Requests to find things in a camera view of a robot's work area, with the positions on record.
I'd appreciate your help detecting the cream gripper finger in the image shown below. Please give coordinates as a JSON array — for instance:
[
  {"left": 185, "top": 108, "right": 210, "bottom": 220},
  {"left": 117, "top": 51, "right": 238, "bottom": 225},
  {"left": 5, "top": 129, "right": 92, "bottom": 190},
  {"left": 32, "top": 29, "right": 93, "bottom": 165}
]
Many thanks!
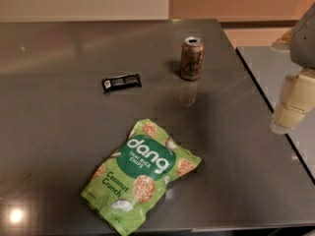
[{"left": 270, "top": 68, "right": 315, "bottom": 135}]

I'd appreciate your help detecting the green rice chip bag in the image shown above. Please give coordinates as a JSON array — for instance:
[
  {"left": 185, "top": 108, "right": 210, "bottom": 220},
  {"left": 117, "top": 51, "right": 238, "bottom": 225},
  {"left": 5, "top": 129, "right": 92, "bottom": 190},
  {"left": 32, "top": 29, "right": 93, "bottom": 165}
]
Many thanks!
[{"left": 81, "top": 119, "right": 201, "bottom": 236}]

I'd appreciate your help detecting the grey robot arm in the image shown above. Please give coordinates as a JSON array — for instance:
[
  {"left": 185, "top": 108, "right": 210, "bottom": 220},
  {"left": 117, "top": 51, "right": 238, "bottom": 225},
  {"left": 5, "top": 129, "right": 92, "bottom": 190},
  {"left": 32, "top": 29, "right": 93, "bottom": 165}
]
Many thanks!
[{"left": 271, "top": 3, "right": 315, "bottom": 134}]

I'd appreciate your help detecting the black chocolate bar wrapper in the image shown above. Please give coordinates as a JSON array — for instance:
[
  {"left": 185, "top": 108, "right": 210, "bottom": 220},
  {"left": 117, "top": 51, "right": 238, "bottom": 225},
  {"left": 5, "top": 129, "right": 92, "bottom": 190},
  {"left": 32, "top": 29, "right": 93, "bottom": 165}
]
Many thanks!
[{"left": 101, "top": 74, "right": 142, "bottom": 92}]

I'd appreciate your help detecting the grey side table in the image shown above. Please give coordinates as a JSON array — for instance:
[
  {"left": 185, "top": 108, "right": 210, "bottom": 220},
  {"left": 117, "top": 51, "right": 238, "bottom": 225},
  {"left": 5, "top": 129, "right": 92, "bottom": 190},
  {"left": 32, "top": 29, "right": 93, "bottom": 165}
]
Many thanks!
[{"left": 235, "top": 46, "right": 315, "bottom": 182}]

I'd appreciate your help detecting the gold soda can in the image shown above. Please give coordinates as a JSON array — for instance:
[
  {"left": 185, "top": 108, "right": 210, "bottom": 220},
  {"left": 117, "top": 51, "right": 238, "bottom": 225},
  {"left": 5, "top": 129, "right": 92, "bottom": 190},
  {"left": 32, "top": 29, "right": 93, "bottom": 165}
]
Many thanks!
[{"left": 180, "top": 36, "right": 204, "bottom": 81}]

